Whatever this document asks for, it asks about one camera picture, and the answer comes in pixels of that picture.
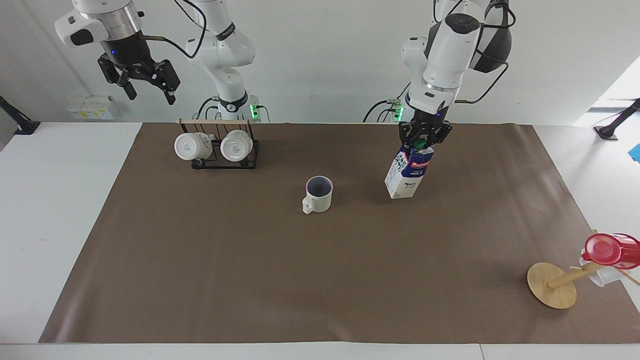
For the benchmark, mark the blue object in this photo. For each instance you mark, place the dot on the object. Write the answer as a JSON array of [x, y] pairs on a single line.
[[635, 153]]

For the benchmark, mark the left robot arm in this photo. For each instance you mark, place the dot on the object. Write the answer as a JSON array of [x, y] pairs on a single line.
[[445, 55]]

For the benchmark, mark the white wall socket box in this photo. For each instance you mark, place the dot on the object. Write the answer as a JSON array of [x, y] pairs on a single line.
[[90, 107]]

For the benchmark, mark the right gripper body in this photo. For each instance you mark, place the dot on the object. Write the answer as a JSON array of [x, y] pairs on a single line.
[[128, 51]]

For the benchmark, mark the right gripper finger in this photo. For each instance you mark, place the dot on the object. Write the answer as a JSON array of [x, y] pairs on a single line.
[[167, 77], [114, 70]]

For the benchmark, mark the white plastic cup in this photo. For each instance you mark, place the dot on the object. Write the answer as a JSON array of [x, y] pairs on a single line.
[[600, 276]]

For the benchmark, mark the wooden cup stand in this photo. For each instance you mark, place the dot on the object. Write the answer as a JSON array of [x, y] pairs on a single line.
[[550, 285]]

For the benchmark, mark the black stand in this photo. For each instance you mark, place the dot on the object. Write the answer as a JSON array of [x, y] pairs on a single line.
[[22, 126], [612, 127]]

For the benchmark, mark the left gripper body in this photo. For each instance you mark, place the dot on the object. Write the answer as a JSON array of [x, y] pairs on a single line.
[[427, 120]]

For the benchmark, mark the milk carton with green cap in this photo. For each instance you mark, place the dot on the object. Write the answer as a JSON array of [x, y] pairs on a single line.
[[406, 175]]

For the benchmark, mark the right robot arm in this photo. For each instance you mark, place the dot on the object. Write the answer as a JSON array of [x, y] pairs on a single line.
[[227, 55]]

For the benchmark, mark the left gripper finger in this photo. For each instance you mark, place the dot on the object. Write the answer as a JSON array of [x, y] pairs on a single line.
[[441, 134], [407, 134]]

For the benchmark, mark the white ribbed cup purple inside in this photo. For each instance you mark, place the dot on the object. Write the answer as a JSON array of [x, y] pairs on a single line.
[[320, 200]]

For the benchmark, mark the red transparent cup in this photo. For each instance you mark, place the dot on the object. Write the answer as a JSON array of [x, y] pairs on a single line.
[[607, 250]]

